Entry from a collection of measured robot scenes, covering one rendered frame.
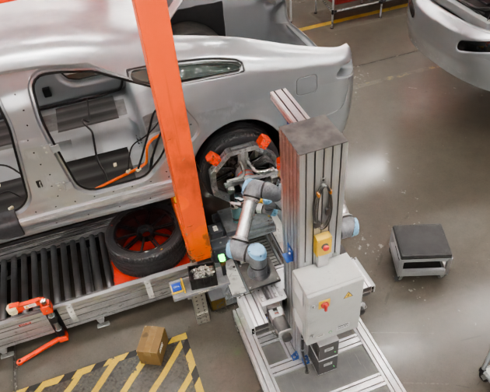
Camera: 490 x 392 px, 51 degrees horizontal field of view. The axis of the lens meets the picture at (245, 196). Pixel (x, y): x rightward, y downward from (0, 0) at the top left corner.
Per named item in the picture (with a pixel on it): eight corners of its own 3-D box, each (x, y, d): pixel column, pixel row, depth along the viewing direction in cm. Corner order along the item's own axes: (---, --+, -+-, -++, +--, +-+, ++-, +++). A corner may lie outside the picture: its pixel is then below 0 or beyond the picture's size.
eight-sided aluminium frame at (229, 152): (274, 187, 436) (272, 134, 399) (278, 192, 431) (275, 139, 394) (213, 204, 426) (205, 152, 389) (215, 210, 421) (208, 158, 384)
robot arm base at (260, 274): (274, 277, 337) (273, 267, 330) (252, 284, 334) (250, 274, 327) (265, 260, 347) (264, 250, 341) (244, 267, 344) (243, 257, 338)
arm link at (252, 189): (243, 262, 325) (265, 179, 332) (222, 256, 330) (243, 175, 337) (249, 264, 336) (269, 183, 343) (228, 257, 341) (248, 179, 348)
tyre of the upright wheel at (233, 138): (270, 173, 460) (268, 110, 415) (280, 190, 443) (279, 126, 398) (198, 192, 446) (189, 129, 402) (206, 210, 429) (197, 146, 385)
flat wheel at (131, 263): (165, 209, 471) (160, 190, 455) (204, 251, 430) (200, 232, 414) (98, 243, 446) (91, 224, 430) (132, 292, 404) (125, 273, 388)
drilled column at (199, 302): (207, 311, 419) (200, 278, 390) (210, 320, 412) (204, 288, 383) (195, 315, 417) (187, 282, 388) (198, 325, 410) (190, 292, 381)
